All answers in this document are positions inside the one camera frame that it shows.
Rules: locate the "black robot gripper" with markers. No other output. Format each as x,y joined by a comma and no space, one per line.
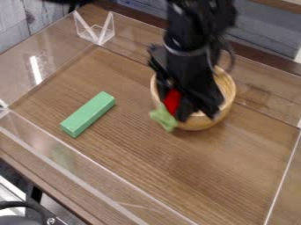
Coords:
189,74

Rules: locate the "red plush tomato toy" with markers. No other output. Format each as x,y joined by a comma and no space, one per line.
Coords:
165,113

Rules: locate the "light wooden bowl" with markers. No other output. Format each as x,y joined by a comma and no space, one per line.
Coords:
199,120

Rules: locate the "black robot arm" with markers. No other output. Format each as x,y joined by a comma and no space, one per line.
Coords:
197,28

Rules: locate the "green rectangular block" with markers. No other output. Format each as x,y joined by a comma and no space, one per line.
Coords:
88,114

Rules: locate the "clear acrylic corner bracket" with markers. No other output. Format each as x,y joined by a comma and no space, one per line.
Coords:
97,34

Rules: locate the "clear acrylic tray wall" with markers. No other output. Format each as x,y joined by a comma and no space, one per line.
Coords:
86,187

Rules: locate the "black table leg bracket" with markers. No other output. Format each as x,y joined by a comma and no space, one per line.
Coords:
47,211

